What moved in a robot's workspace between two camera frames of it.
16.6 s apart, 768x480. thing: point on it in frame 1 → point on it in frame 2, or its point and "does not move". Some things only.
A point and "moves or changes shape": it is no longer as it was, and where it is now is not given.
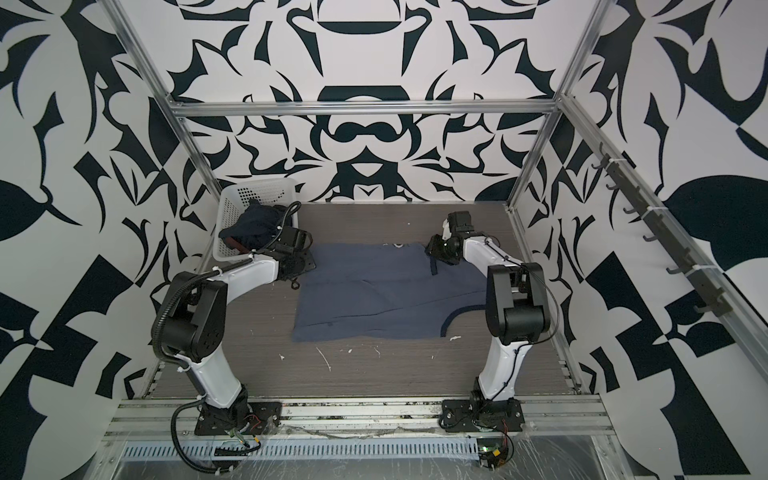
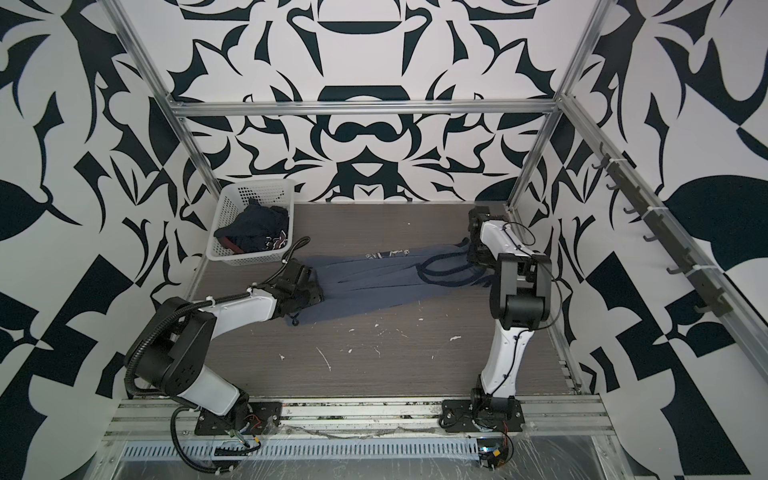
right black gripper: x=436 y=249 → x=472 y=258
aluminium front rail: x=175 y=416 does not move
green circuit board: x=492 y=452 does not move
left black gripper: x=310 y=262 → x=317 y=293
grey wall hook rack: x=683 y=254 does not move
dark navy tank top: x=257 y=227 does not move
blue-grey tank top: x=379 y=291 moves or changes shape
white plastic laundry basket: x=233 y=198 does not move
